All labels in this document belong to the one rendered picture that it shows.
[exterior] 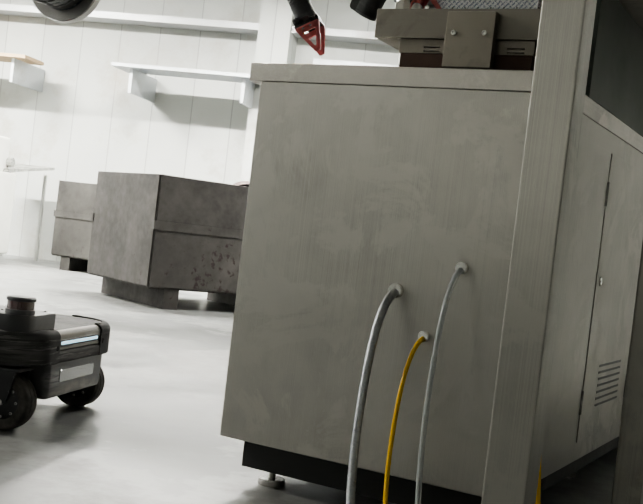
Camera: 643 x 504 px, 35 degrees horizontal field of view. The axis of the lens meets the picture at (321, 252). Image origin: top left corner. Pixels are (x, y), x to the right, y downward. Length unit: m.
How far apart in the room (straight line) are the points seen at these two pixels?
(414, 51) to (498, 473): 1.01
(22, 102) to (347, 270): 8.72
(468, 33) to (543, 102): 0.68
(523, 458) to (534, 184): 0.36
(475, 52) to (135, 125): 8.19
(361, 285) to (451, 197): 0.25
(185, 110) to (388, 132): 7.95
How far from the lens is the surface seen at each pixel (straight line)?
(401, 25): 2.15
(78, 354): 2.71
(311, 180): 2.12
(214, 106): 9.87
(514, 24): 2.07
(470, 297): 1.96
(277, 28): 9.52
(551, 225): 1.39
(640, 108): 2.73
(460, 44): 2.07
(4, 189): 9.15
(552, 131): 1.41
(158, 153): 10.00
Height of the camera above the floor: 0.55
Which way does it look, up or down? 1 degrees down
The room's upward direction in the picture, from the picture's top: 7 degrees clockwise
